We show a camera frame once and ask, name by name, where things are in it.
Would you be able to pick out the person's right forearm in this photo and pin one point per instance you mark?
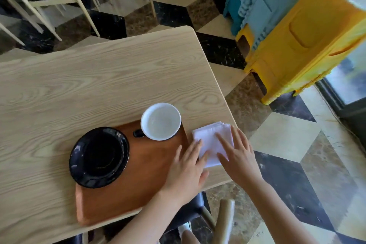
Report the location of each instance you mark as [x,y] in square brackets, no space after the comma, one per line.
[274,212]

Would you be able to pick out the person's right little finger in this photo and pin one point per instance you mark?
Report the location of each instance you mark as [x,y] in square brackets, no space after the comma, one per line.
[251,151]

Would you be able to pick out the person's left middle finger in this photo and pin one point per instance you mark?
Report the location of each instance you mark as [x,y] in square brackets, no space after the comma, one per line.
[197,146]

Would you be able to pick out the person's leg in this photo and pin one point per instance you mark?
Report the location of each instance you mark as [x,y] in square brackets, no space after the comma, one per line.
[189,237]

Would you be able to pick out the black saucer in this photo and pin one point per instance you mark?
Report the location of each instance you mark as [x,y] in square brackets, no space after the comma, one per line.
[98,157]

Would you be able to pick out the person's left forearm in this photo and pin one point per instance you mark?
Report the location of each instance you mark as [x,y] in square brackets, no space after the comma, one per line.
[145,221]

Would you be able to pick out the white napkin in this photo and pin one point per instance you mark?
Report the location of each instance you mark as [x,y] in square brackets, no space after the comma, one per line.
[210,138]

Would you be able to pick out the brown wooden tray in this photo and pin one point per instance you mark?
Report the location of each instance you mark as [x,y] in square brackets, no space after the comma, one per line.
[143,178]

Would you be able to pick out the person's left thumb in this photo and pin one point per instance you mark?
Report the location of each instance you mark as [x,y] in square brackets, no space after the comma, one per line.
[206,177]

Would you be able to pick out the dark door frame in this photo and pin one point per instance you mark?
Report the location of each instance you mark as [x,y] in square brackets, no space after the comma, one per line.
[337,100]

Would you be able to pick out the teal plastic stool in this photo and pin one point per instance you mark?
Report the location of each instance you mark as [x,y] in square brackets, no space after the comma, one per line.
[236,0]

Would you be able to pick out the black cup white inside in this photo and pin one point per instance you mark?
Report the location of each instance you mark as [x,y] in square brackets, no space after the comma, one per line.
[160,121]

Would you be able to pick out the person's left hand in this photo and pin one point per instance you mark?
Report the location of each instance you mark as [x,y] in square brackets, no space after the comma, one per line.
[184,179]

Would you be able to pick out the yellow plastic stool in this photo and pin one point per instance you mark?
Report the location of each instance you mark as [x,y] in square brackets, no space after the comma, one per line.
[308,46]

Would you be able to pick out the person's right middle finger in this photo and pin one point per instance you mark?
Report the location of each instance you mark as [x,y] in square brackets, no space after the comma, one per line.
[236,135]

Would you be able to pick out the person's left little finger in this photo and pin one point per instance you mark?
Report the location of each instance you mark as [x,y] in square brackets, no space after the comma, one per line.
[179,153]

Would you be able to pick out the wooden chair black seat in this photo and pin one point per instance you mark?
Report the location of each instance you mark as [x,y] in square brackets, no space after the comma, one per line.
[223,221]

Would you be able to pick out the person's right hand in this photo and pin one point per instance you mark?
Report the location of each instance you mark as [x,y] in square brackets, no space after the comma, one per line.
[241,163]

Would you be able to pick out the person's right thumb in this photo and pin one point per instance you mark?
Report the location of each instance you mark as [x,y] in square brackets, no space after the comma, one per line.
[223,156]

